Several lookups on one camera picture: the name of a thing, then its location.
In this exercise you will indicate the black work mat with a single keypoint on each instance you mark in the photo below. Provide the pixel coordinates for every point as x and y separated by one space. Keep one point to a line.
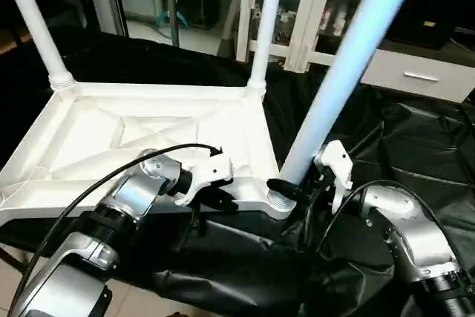
415 146

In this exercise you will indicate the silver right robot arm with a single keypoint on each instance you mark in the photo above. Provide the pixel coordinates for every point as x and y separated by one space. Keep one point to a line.
408 235

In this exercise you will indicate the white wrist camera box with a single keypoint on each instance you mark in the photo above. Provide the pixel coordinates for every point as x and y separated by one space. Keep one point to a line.
335 165
208 172

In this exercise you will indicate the white glass-door cabinet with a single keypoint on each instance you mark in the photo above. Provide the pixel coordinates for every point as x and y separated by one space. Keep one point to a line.
297 12

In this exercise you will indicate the large black box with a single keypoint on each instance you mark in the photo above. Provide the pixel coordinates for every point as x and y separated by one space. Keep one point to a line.
438 5

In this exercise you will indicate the blue floor stand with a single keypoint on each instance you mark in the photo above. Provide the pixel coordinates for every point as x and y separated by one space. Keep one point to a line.
172 16

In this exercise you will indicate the white drawer unit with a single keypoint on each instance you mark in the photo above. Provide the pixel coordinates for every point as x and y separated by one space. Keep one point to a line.
419 76

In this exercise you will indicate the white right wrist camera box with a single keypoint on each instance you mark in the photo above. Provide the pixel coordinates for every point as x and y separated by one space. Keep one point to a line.
335 165

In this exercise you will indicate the white plastic table leg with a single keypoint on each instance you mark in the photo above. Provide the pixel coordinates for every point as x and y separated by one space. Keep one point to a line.
33 20
266 20
349 57

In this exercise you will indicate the white plastic table top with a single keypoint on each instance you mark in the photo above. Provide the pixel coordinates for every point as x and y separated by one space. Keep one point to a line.
111 131

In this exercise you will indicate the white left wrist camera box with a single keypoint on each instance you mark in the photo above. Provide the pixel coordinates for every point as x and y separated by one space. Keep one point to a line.
208 172

